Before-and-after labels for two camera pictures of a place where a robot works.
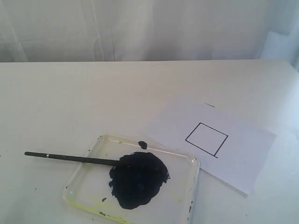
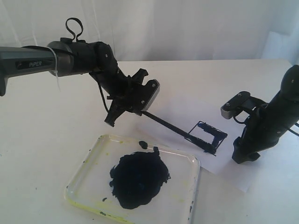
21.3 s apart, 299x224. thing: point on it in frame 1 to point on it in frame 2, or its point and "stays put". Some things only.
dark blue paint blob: x=139 y=177 stays put
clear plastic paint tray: x=88 y=191 stays put
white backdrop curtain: x=87 y=31 stays put
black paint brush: x=78 y=158 to x=189 y=138
